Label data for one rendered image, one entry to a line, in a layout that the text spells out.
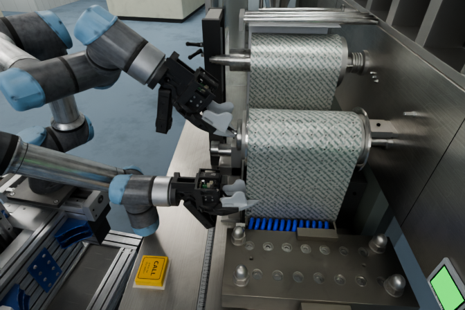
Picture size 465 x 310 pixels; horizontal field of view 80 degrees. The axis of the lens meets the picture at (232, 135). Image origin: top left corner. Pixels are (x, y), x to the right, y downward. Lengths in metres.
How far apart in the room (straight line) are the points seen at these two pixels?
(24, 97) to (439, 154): 0.71
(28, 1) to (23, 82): 8.60
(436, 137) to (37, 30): 0.98
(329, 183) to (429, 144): 0.21
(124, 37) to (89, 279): 1.40
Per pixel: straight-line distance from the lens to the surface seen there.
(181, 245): 0.88
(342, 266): 0.73
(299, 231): 0.73
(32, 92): 0.60
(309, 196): 0.70
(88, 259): 1.81
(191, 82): 0.55
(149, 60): 0.55
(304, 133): 0.60
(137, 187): 0.71
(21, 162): 0.78
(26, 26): 0.98
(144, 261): 0.84
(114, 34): 0.55
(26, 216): 1.40
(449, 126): 0.56
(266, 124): 0.59
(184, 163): 1.11
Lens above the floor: 1.63
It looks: 36 degrees down
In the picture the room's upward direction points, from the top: straight up
